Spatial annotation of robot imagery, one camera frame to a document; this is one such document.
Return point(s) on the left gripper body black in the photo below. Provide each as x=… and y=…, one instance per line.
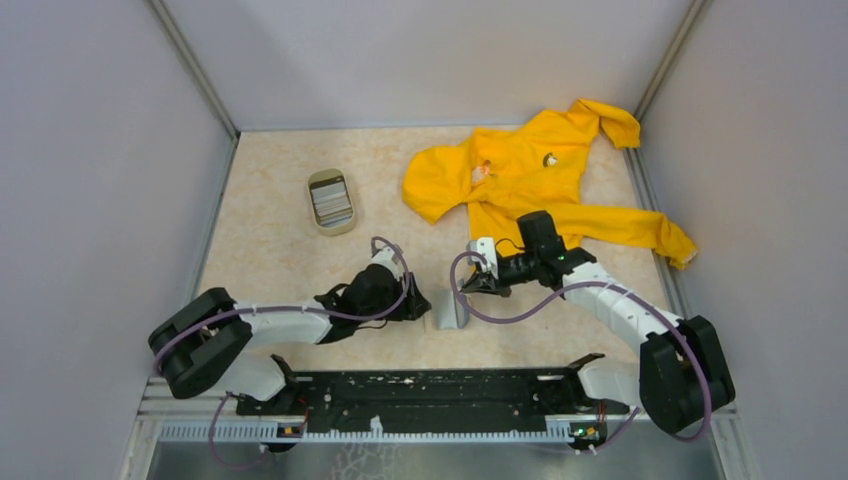
x=398, y=313

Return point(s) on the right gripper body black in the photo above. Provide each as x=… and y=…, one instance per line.
x=516, y=269

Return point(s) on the beige oval card tray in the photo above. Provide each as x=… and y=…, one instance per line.
x=343, y=225

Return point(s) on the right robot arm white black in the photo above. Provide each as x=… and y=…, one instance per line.
x=680, y=377

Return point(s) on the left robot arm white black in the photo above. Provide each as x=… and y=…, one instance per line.
x=211, y=343

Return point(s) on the stack of cards in tray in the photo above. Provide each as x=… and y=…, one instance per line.
x=331, y=202

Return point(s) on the yellow jacket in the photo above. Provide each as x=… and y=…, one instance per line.
x=500, y=175

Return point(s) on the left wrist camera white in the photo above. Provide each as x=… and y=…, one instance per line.
x=389, y=259

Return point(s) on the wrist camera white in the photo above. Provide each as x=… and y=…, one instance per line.
x=484, y=255
x=389, y=259

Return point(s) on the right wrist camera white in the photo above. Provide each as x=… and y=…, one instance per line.
x=484, y=255

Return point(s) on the aluminium front rail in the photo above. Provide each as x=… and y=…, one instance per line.
x=211, y=414

